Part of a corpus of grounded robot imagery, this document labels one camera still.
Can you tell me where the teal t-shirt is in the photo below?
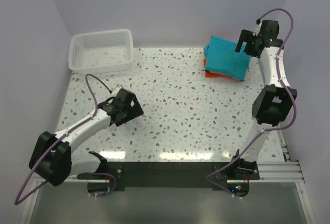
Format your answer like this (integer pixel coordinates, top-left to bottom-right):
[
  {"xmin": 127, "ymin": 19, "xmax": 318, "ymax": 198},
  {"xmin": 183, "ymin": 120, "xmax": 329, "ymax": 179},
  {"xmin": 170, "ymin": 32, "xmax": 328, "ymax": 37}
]
[{"xmin": 203, "ymin": 36, "xmax": 251, "ymax": 81}]

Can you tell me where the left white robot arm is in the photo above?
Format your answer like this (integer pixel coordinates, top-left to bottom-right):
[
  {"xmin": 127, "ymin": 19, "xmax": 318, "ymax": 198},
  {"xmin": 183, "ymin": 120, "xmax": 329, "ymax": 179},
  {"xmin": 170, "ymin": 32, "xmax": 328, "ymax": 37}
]
[{"xmin": 28, "ymin": 87, "xmax": 144, "ymax": 186}]

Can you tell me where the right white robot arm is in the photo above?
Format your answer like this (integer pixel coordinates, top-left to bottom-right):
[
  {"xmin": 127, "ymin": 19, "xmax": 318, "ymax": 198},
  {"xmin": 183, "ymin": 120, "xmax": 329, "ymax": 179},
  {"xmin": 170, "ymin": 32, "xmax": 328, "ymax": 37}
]
[{"xmin": 235, "ymin": 19, "xmax": 298, "ymax": 163}]

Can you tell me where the folded orange t-shirt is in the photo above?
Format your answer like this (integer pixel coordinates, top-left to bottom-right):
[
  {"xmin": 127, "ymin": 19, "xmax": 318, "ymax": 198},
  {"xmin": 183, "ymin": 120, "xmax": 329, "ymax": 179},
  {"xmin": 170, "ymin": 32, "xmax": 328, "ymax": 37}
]
[{"xmin": 204, "ymin": 70, "xmax": 237, "ymax": 80}]

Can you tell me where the white plastic basket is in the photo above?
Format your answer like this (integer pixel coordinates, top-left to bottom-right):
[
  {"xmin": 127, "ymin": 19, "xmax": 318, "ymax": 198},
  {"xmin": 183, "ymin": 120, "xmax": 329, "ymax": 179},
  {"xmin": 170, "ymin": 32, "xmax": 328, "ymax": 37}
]
[{"xmin": 68, "ymin": 29, "xmax": 134, "ymax": 75}]

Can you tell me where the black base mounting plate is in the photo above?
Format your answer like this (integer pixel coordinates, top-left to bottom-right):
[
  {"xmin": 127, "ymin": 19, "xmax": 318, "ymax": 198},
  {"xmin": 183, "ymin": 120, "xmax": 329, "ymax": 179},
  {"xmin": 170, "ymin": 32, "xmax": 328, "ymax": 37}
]
[{"xmin": 76, "ymin": 161, "xmax": 260, "ymax": 193}]

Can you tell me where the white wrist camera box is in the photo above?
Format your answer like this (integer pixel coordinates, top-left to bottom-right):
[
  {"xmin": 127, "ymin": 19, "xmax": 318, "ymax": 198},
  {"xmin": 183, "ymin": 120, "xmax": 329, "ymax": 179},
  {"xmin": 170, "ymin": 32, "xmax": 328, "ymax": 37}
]
[{"xmin": 111, "ymin": 86, "xmax": 122, "ymax": 96}]

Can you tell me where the aluminium rail frame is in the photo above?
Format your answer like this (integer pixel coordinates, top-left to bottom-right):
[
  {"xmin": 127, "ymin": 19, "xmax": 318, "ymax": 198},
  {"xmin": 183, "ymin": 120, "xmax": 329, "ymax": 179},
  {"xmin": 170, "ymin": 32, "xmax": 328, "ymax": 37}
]
[{"xmin": 254, "ymin": 53, "xmax": 306, "ymax": 183}]

